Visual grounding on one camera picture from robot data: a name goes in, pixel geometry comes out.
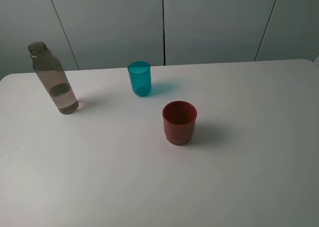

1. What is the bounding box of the teal translucent plastic cup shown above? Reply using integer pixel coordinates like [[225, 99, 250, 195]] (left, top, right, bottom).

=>
[[128, 61, 152, 97]]

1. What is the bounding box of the red plastic cup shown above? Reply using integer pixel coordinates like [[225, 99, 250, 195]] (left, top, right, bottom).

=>
[[162, 101, 197, 146]]

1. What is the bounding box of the clear plastic water bottle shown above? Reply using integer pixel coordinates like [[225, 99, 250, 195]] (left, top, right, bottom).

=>
[[28, 41, 79, 114]]

